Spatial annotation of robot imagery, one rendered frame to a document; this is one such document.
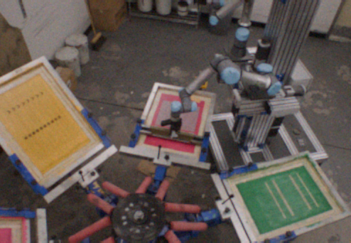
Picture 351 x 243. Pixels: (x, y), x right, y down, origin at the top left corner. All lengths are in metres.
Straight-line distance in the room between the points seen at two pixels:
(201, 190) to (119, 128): 1.28
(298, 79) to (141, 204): 1.79
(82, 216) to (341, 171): 2.95
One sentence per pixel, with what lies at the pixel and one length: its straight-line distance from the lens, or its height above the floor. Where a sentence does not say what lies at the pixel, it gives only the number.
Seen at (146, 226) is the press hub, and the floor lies 1.31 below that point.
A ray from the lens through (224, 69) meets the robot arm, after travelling 2.10.
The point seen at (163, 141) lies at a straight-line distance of 2.49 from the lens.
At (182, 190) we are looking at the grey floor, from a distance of 3.34.
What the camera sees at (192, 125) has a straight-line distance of 2.61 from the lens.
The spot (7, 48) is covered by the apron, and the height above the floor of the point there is 0.98.
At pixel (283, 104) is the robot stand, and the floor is 1.17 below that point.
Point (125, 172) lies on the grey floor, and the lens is 3.47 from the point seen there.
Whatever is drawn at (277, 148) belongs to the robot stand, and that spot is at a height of 0.21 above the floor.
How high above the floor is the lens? 2.92
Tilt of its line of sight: 48 degrees down
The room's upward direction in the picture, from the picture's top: 5 degrees clockwise
